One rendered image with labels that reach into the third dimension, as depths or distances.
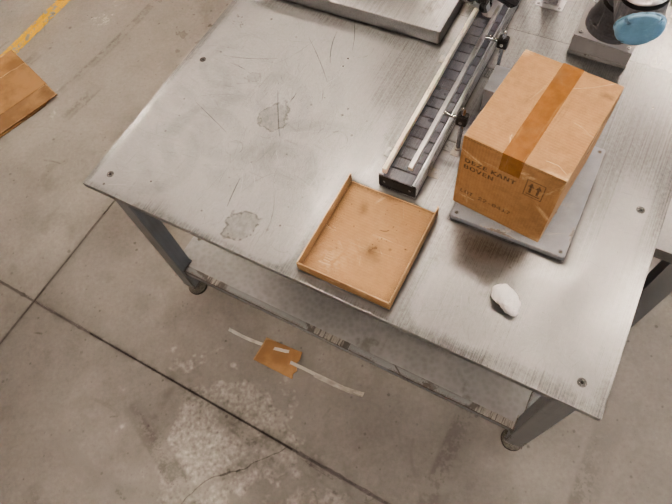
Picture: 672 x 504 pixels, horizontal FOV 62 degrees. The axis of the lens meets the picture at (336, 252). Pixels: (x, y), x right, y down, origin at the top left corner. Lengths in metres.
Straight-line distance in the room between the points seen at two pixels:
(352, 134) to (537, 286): 0.67
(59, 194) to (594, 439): 2.53
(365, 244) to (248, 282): 0.79
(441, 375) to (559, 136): 0.97
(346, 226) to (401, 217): 0.15
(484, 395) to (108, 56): 2.64
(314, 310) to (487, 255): 0.81
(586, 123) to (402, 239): 0.50
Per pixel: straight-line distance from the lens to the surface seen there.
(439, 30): 1.87
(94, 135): 3.13
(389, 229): 1.47
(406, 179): 1.50
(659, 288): 1.78
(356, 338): 2.00
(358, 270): 1.42
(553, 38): 1.96
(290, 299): 2.08
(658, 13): 1.67
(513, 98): 1.37
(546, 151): 1.29
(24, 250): 2.91
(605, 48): 1.88
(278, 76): 1.85
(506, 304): 1.38
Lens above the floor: 2.12
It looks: 63 degrees down
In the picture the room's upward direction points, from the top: 12 degrees counter-clockwise
